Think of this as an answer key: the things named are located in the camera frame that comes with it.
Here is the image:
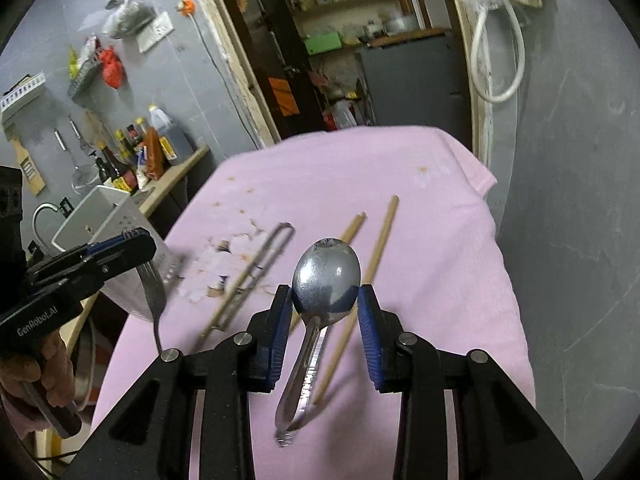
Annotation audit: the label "grey wire wall basket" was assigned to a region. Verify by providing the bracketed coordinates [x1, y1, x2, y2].
[67, 53, 104, 107]

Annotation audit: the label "white hose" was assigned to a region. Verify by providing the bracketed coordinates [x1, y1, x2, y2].
[470, 0, 527, 104]

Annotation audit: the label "metal mesh strainer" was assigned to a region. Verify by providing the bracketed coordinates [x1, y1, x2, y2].
[69, 119, 99, 194]

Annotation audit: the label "red hanging bag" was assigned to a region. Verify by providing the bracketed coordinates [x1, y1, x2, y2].
[97, 45, 125, 90]

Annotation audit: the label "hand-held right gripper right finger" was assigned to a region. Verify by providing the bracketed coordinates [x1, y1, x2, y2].
[357, 284, 583, 480]

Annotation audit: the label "person's left hand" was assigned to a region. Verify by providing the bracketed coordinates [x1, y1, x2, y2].
[0, 332, 77, 408]

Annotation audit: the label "green box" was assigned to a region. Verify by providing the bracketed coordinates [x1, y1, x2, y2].
[303, 32, 344, 56]

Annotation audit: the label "metal fork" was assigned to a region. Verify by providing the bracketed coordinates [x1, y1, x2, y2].
[137, 259, 169, 357]

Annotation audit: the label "dark grey cabinet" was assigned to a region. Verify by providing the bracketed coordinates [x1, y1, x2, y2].
[357, 31, 474, 142]

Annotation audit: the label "white wall rack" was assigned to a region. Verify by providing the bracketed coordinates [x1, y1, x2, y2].
[0, 72, 47, 112]

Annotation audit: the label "orange seasoning packet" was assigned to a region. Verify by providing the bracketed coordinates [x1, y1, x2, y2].
[144, 129, 167, 181]

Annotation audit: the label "wooden storage shelf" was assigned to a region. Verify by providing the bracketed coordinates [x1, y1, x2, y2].
[277, 0, 432, 47]

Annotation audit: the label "yellow-capped sauce bottle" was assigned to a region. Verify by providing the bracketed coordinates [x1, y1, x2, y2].
[114, 129, 139, 192]

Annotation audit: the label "chrome faucet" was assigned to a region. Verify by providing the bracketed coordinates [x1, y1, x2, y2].
[32, 202, 62, 252]

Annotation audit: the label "pink cloth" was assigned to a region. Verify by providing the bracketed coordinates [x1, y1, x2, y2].
[89, 125, 537, 480]

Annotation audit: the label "wooden grater board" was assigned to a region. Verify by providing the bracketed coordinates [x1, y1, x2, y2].
[9, 134, 47, 196]

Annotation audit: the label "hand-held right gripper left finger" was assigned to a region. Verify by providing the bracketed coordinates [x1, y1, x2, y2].
[62, 284, 294, 480]

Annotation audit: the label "metal loop-handle utensil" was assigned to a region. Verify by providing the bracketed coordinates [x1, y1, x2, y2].
[209, 222, 296, 332]

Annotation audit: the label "white wall outlet strip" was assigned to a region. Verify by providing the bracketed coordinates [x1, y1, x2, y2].
[137, 10, 175, 54]

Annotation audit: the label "wooden door frame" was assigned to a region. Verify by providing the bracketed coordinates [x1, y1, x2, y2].
[182, 0, 282, 150]

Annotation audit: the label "white slotted utensil holder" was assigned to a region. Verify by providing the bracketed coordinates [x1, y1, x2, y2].
[51, 184, 184, 324]

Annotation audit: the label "metal spoon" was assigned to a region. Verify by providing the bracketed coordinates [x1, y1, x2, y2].
[273, 237, 362, 449]

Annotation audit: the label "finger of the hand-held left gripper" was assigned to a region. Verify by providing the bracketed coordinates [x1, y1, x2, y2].
[27, 236, 157, 305]
[26, 227, 151, 285]

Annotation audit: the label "dark soy sauce bottle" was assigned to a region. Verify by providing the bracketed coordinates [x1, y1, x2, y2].
[96, 140, 127, 187]

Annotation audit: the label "wooden chopstick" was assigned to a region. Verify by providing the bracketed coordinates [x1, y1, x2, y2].
[289, 212, 367, 335]
[311, 195, 400, 407]
[199, 259, 267, 348]

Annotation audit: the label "hanging clear plastic bags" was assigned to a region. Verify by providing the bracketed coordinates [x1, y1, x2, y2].
[101, 0, 156, 40]

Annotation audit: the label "steel basin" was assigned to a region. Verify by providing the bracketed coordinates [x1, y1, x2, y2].
[71, 305, 109, 412]

